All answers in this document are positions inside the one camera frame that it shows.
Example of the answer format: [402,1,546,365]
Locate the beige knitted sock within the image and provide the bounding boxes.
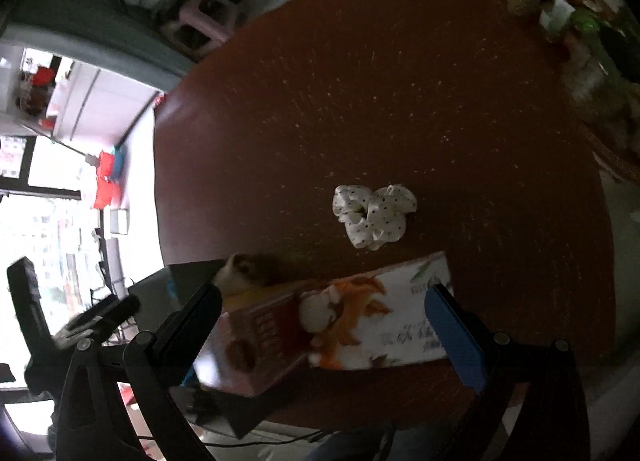
[212,254,283,299]

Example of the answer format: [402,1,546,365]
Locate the white open storage box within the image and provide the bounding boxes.
[129,259,226,332]

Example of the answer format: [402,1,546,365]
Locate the pink patterned carton box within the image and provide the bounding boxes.
[194,282,308,398]

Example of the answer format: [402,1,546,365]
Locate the white orange printed box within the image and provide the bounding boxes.
[299,252,452,371]

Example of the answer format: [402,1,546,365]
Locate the cluttered round side table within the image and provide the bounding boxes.
[487,0,640,182]

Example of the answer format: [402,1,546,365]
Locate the pink plastic stool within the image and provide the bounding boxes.
[160,0,240,62]

